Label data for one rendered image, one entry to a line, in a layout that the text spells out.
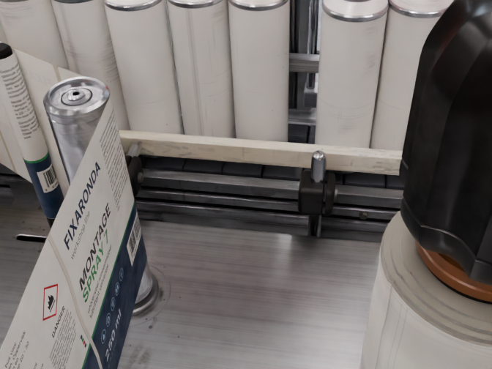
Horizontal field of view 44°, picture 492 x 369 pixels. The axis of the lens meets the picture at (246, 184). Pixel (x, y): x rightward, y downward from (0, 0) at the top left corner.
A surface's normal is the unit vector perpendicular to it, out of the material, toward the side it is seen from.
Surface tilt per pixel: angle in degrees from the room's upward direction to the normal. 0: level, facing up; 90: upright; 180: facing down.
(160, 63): 90
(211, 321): 0
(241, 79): 90
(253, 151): 90
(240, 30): 90
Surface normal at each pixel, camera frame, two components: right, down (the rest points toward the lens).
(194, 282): -0.04, -0.73
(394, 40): -0.76, 0.47
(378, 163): -0.16, 0.68
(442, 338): -0.60, 0.59
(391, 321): -0.93, 0.29
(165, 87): 0.73, 0.45
